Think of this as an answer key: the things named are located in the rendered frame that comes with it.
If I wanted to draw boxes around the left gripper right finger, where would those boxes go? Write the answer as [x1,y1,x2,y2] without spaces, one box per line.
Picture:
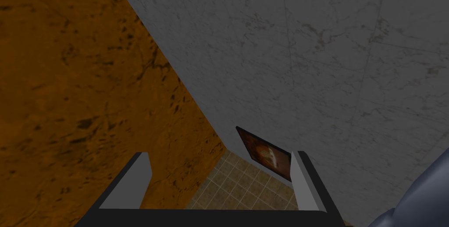
[290,151,328,212]

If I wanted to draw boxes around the dark framed wall picture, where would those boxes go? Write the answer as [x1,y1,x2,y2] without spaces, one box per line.
[235,126,292,183]

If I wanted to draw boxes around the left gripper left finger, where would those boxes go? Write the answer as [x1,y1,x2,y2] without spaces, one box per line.
[98,152,153,210]

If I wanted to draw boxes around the blue-grey rounded furniture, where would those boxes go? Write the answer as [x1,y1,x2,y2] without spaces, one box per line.
[367,148,449,227]

